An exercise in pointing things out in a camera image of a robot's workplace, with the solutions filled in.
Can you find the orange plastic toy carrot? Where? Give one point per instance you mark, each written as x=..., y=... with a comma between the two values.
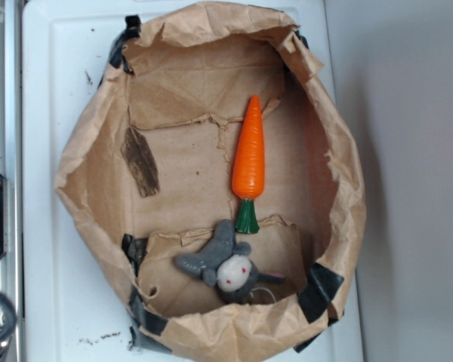
x=248, y=178

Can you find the brown paper bag tray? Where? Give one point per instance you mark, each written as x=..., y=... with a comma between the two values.
x=184, y=81

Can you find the grey plush bunny toy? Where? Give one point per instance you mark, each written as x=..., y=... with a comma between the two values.
x=224, y=263

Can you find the dark wood chip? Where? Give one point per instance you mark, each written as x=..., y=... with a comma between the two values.
x=141, y=162

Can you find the white plastic tray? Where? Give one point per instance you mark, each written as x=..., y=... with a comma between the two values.
x=71, y=312

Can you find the aluminium frame rail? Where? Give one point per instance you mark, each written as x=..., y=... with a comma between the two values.
x=11, y=264

